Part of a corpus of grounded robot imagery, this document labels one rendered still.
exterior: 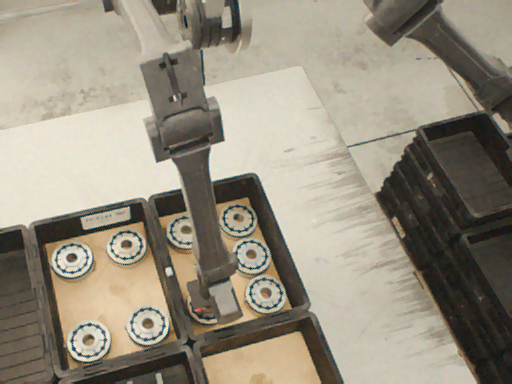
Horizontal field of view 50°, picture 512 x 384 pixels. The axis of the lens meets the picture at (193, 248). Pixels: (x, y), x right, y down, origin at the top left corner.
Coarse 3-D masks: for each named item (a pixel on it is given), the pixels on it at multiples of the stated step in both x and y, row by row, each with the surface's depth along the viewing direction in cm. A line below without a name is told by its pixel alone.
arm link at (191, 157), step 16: (160, 144) 77; (176, 144) 80; (192, 144) 80; (208, 144) 79; (160, 160) 79; (176, 160) 79; (192, 160) 80; (208, 160) 81; (192, 176) 83; (208, 176) 84; (192, 192) 86; (208, 192) 87; (192, 208) 89; (208, 208) 89; (192, 224) 94; (208, 224) 93; (208, 240) 96; (208, 256) 100; (224, 256) 101; (208, 272) 105; (224, 272) 106
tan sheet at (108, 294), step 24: (72, 240) 141; (96, 240) 142; (96, 264) 138; (144, 264) 139; (72, 288) 135; (96, 288) 135; (120, 288) 136; (144, 288) 136; (72, 312) 132; (96, 312) 133; (120, 312) 133; (168, 312) 134; (120, 336) 130; (168, 336) 131; (72, 360) 127
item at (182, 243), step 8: (176, 216) 142; (184, 216) 142; (168, 224) 141; (176, 224) 141; (168, 232) 140; (176, 232) 140; (176, 240) 139; (184, 240) 139; (192, 240) 139; (184, 248) 138
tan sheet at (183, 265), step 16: (224, 240) 143; (176, 256) 141; (192, 256) 141; (176, 272) 138; (192, 272) 139; (272, 272) 140; (240, 288) 137; (240, 304) 135; (288, 304) 136; (240, 320) 134
